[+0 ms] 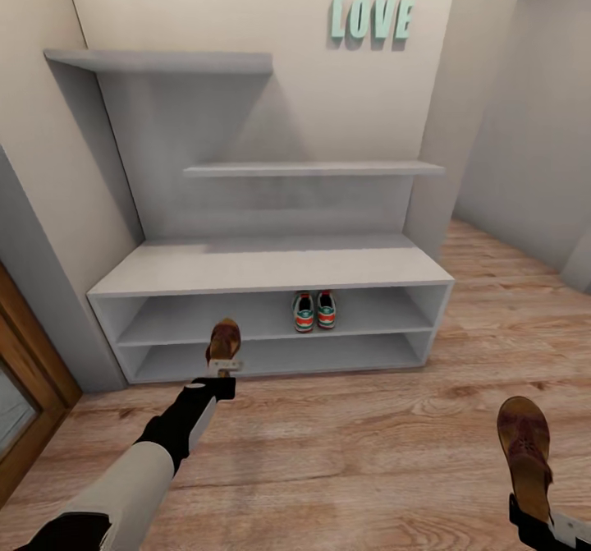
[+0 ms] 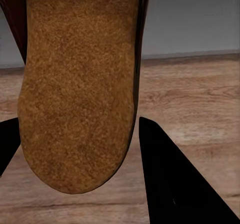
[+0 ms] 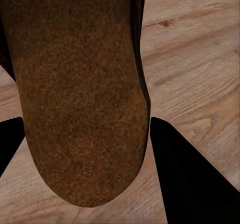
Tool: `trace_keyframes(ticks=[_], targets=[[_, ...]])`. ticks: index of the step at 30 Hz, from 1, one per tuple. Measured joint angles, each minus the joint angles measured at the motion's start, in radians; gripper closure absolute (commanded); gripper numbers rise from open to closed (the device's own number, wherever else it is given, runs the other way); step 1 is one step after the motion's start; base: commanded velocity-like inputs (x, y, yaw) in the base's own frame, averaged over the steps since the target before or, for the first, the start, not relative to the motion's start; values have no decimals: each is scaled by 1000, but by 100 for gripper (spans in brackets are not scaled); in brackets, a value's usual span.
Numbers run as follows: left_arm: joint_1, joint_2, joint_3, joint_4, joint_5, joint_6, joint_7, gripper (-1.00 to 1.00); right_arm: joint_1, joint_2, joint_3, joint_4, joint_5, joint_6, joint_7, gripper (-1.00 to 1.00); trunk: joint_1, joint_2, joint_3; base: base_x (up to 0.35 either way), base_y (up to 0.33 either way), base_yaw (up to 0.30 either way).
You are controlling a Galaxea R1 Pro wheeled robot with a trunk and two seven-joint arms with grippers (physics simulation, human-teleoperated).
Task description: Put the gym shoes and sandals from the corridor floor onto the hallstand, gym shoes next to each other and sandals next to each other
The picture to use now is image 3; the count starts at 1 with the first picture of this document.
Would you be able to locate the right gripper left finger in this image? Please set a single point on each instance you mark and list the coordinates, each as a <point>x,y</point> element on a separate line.
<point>11,136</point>

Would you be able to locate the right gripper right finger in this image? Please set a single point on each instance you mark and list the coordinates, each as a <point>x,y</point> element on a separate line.
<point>193,191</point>

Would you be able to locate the sandal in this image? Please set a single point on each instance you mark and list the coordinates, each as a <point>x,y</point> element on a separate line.
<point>86,107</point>

